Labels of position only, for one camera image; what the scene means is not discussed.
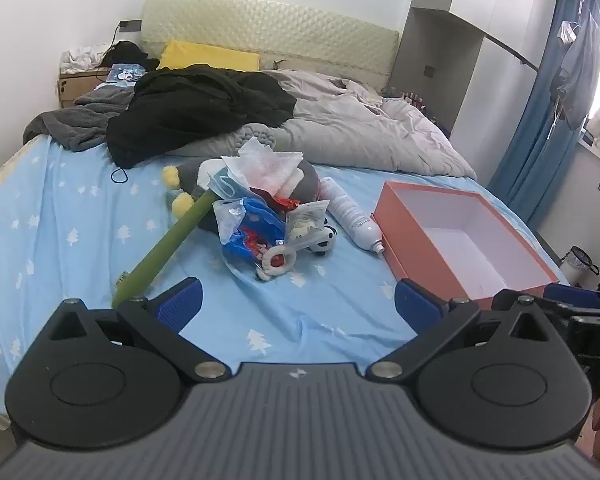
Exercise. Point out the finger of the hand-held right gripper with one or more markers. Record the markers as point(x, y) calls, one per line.
point(570, 294)

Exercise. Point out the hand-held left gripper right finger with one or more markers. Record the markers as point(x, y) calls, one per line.
point(415, 305)

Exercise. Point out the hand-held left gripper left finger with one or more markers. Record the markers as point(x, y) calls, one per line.
point(182, 302)

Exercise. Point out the orange cardboard box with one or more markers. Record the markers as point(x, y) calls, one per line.
point(460, 260)

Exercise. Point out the blue face mask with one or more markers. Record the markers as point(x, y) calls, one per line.
point(225, 185)

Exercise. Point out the red foil wrapper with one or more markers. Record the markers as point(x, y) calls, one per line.
point(285, 203)

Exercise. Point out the trash bin with clear bag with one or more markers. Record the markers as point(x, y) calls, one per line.
point(580, 264)

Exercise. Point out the green foam stick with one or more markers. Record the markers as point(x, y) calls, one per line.
point(170, 245)

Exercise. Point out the black white panda toy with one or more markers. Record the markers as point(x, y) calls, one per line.
point(325, 242)

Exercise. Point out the white spray bottle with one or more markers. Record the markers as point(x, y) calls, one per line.
point(352, 215)

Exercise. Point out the blue plastic snack bag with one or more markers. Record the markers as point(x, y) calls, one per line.
point(260, 220)

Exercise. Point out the blue printed bedsheet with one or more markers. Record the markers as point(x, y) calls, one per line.
point(80, 230)

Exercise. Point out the clear packet with pale contents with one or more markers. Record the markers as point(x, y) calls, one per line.
point(305, 222)

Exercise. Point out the blue curtain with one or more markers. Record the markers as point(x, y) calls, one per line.
point(530, 150)

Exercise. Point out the grey penguin plush toy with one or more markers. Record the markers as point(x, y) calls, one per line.
point(307, 187)

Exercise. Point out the white tissue sheet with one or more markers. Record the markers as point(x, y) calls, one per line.
point(270, 165)

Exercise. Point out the light grey duvet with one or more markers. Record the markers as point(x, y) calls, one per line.
point(370, 130)

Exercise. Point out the grey bumpy pillow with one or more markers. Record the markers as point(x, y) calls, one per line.
point(265, 135)

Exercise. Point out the black garment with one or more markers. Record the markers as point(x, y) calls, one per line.
point(195, 105)

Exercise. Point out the row of small bottles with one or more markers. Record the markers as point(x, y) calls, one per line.
point(415, 100)

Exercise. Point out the dark grey blanket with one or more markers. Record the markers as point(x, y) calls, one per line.
point(70, 125)

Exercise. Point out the grey hanging garment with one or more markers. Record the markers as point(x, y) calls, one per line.
point(580, 75)

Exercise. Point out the blue packet with panda print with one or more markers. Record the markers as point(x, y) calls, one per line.
point(125, 73)

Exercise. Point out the cardboard box nightstand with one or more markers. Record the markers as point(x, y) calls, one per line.
point(75, 87)

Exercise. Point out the yellow pillow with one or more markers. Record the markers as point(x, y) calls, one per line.
point(205, 55)

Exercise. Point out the black cloth bundle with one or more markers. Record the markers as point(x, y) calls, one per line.
point(127, 52)

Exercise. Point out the white crumpled cloth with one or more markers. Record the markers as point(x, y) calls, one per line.
point(80, 57)

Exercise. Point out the white wardrobe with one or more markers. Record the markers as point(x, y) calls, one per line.
point(440, 35)

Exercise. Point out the dark wall switch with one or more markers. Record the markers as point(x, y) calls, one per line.
point(429, 71)

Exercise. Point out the wall socket with black plug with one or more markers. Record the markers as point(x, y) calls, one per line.
point(130, 25)

